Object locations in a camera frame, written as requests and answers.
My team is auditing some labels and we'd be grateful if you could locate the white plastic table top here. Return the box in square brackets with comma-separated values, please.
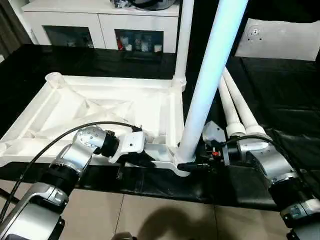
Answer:
[0, 72, 198, 177]

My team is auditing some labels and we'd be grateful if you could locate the grey curtain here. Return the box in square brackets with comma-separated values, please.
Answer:
[0, 0, 33, 58]

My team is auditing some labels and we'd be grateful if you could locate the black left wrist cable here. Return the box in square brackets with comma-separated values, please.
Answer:
[0, 121, 143, 221]

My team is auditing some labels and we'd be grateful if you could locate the black table mat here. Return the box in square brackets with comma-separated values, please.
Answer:
[0, 44, 320, 208]

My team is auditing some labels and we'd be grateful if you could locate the white cabinet with glass doors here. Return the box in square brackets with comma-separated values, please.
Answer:
[21, 0, 181, 55]

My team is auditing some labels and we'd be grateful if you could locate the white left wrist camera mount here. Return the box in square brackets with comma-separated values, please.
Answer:
[108, 131, 148, 165]

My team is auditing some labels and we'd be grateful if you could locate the dark robot foot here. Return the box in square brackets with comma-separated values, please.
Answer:
[112, 231, 138, 240]

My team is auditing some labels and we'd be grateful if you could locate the dark helmet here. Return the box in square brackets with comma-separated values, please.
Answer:
[132, 0, 176, 11]

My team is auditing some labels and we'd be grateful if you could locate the black cabinet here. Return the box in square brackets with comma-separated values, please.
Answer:
[192, 0, 251, 60]

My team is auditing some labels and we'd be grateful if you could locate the white plastic seat panel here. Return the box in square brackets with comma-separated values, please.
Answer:
[236, 17, 320, 61]

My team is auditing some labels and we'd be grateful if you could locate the white plastic table leg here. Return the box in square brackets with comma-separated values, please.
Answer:
[178, 0, 250, 164]
[172, 0, 195, 88]
[217, 77, 247, 138]
[222, 67, 266, 138]

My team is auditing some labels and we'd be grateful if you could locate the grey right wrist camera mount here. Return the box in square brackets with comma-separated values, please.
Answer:
[201, 121, 230, 166]

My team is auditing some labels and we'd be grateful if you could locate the black metal stand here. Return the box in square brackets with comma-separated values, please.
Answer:
[0, 188, 20, 203]

